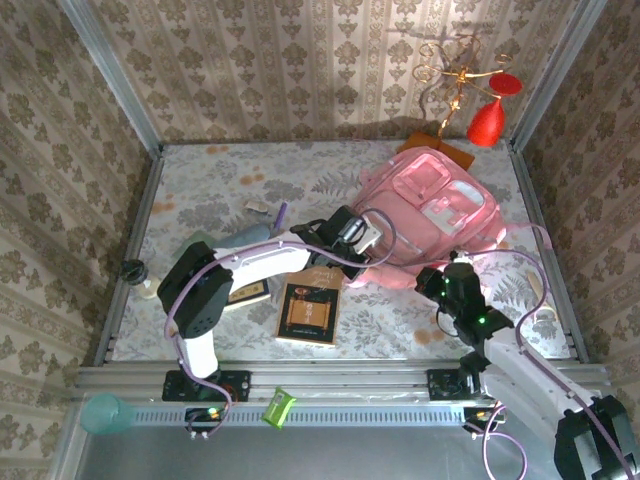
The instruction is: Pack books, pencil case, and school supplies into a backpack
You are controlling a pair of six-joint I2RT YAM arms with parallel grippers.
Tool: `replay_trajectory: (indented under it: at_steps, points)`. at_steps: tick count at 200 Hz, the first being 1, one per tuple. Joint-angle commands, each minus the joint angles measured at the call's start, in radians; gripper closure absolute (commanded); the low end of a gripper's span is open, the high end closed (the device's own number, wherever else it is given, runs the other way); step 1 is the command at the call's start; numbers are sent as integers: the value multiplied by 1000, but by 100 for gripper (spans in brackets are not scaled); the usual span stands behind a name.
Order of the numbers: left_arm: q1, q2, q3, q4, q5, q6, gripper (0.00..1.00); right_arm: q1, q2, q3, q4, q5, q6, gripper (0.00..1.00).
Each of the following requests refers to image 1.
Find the gold wire rack wooden base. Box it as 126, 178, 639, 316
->
397, 34, 516, 171

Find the grey slotted cable duct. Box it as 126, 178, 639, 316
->
130, 404, 466, 427

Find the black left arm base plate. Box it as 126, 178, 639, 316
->
161, 368, 252, 403

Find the green packet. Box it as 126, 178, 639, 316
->
260, 386, 298, 431

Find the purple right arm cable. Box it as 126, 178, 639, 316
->
452, 222, 636, 480

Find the aluminium corner post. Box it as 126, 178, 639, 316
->
509, 0, 609, 151
57, 0, 166, 156

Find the dark blue book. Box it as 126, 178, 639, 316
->
221, 278, 272, 315

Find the black electronics board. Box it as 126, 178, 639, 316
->
184, 406, 225, 435
462, 406, 504, 435

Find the aluminium front frame rail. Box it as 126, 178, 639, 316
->
73, 360, 612, 402

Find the teal plastic cup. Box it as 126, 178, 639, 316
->
79, 392, 137, 436

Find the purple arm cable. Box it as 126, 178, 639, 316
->
164, 208, 399, 441
452, 222, 636, 480

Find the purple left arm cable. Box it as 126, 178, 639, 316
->
164, 208, 399, 441

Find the brown cover book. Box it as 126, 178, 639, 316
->
274, 266, 344, 348

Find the beige wooden stick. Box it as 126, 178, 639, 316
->
525, 268, 559, 324

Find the aluminium side rail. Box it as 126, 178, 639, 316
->
93, 147, 166, 366
507, 144, 591, 364

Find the red wine glass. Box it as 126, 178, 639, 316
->
467, 72, 524, 148

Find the pink backpack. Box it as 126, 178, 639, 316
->
344, 141, 556, 292

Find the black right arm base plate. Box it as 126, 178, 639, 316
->
426, 368, 520, 401

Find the pale green eraser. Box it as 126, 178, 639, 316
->
171, 229, 210, 259

